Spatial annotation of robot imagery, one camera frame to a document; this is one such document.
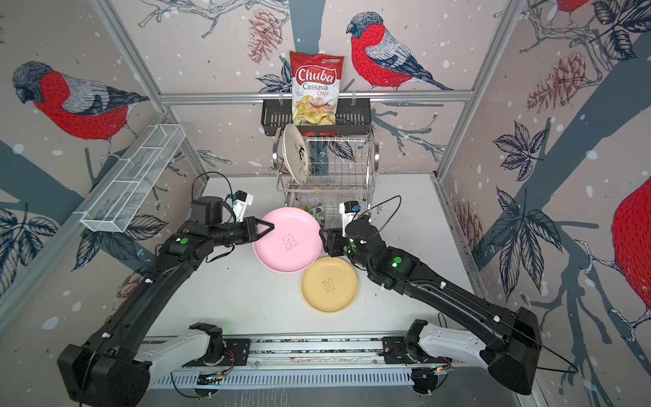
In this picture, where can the pink plate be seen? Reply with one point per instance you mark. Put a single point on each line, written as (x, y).
(293, 245)

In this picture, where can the steel two-tier dish rack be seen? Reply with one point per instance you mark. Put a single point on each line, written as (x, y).
(342, 168)

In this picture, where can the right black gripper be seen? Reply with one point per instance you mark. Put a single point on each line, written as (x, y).
(334, 241)

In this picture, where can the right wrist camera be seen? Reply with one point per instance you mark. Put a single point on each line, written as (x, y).
(348, 210)

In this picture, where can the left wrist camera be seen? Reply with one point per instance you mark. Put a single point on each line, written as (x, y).
(240, 202)

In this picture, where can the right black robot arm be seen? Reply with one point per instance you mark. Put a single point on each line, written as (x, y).
(396, 269)

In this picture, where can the yellow plate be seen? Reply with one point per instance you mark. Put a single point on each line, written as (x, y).
(330, 285)

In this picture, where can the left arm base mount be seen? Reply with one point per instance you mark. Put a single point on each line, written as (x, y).
(233, 352)

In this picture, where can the red Chuba chips bag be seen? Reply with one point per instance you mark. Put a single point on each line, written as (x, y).
(316, 81)

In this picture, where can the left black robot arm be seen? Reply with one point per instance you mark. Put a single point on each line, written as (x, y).
(108, 369)

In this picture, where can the white painted ceramic plate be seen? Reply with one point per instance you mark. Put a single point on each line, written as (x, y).
(296, 154)

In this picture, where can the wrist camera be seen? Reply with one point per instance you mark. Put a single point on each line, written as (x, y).
(348, 210)
(240, 202)

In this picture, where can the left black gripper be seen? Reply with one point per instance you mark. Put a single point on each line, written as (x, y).
(252, 229)

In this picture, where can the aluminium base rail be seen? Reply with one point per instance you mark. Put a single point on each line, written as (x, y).
(283, 351)

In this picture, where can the leaf pattern bowl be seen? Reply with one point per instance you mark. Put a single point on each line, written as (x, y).
(319, 212)

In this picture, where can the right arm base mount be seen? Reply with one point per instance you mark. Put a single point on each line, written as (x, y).
(398, 350)

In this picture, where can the white wire mesh shelf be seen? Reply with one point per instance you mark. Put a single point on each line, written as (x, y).
(119, 202)

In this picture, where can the black wall basket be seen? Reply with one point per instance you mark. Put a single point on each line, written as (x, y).
(347, 117)

